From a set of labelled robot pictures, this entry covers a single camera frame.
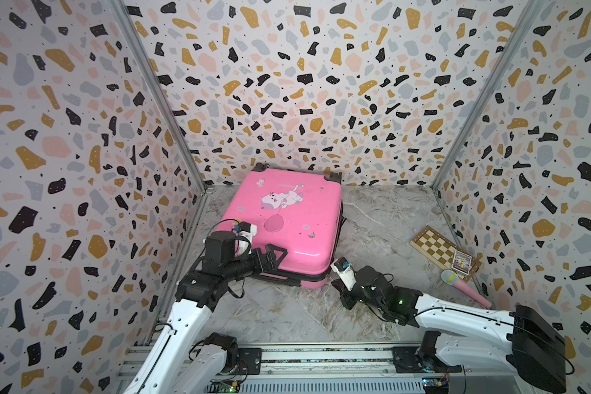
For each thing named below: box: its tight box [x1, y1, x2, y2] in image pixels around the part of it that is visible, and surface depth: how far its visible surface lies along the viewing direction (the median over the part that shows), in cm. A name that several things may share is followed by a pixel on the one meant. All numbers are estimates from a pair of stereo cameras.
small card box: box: [451, 250, 473, 280], surface depth 93 cm
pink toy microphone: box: [440, 269, 493, 310], surface depth 90 cm
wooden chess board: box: [409, 224, 482, 283], surface depth 99 cm
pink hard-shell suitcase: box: [217, 163, 347, 289], surface depth 84 cm
